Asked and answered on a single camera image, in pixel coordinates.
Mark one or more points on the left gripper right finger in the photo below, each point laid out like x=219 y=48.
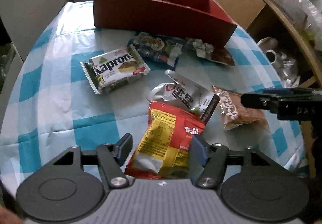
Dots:
x=213 y=160

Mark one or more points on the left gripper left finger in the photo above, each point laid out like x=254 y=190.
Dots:
x=111 y=157

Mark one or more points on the red yellow Trolli bag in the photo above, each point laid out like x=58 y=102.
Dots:
x=163 y=151

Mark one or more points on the silver metal kettle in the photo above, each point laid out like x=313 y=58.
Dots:
x=285 y=66

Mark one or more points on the orange brown snack bag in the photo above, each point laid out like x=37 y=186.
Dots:
x=234 y=114

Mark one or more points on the silver white snack packet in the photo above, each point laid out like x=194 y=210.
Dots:
x=187 y=95

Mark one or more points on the blue white checkered tablecloth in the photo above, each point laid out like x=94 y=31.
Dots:
x=52 y=105

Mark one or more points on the Kaprons wafer packet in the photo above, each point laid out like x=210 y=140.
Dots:
x=114 y=69

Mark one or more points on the white brown snack packet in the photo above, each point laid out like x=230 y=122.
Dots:
x=219 y=55

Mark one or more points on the wooden sideboard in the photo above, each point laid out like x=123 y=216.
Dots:
x=262 y=19

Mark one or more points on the blue green snack packet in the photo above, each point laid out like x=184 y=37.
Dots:
x=161 y=49

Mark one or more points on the dark red cardboard box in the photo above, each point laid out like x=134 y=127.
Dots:
x=196 y=19

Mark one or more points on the grey side cabinet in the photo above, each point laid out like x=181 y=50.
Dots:
x=30 y=5

